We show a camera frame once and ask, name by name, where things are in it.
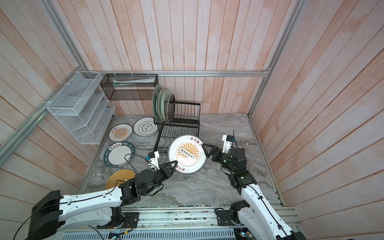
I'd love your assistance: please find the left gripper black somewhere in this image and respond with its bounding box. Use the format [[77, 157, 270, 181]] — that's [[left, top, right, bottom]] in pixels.
[[142, 159, 178, 196]]

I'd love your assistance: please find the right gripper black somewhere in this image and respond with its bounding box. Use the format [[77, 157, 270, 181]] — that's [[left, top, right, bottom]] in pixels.
[[204, 143, 236, 175]]

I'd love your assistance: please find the orange sunburst plate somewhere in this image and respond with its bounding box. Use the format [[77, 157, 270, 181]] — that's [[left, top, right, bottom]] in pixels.
[[168, 135, 207, 175], [109, 124, 133, 142]]

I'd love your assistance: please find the black wire dish rack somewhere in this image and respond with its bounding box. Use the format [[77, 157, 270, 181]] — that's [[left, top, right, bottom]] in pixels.
[[153, 101, 201, 162]]

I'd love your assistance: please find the black round plate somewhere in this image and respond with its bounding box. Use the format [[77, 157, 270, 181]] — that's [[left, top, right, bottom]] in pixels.
[[167, 94, 176, 122]]

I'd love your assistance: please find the light green flower plate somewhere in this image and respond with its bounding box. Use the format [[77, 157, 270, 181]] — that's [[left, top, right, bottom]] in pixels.
[[162, 89, 171, 122]]

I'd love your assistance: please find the cream floral plate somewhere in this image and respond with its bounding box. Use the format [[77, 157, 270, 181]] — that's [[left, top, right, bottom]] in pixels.
[[157, 88, 165, 122]]

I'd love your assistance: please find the large teal green plate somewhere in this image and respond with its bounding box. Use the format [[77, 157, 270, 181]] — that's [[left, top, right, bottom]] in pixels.
[[152, 84, 162, 122]]

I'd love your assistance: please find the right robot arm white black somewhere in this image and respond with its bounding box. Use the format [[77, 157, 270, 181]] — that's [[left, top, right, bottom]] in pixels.
[[203, 144, 306, 240]]

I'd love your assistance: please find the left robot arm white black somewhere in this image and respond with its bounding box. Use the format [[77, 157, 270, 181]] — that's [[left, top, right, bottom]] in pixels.
[[27, 161, 178, 240]]

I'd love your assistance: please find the white plate black outline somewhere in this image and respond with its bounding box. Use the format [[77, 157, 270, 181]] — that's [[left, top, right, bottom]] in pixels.
[[133, 117, 158, 137]]

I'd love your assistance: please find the yellow woven round mat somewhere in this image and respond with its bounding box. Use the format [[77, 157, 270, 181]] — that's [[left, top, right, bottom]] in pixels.
[[105, 169, 136, 190]]

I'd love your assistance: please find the dark green rim plate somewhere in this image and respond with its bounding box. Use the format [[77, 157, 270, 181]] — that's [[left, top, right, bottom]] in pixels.
[[103, 141, 136, 168]]

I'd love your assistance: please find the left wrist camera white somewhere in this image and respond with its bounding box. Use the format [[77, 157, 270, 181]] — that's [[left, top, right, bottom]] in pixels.
[[145, 151, 160, 172]]

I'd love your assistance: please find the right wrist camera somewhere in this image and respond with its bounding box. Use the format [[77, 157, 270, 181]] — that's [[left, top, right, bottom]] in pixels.
[[222, 135, 236, 154]]

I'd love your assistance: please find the aluminium front rail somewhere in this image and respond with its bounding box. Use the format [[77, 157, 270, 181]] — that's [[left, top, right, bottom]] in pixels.
[[50, 205, 301, 233]]

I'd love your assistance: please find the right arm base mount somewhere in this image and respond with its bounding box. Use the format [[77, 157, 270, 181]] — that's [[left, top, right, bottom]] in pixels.
[[214, 200, 250, 226]]

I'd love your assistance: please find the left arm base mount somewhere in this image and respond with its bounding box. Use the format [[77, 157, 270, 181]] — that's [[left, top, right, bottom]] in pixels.
[[97, 207, 140, 229]]

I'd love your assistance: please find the horizontal aluminium wall rail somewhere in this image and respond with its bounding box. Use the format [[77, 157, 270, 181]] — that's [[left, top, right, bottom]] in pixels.
[[95, 70, 269, 77]]

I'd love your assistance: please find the black mesh wall basket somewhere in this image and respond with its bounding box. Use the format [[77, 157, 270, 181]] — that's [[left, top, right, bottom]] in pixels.
[[101, 73, 159, 101]]

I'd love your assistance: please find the white wire mesh shelf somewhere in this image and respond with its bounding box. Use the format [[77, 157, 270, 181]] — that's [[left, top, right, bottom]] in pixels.
[[48, 71, 116, 145]]

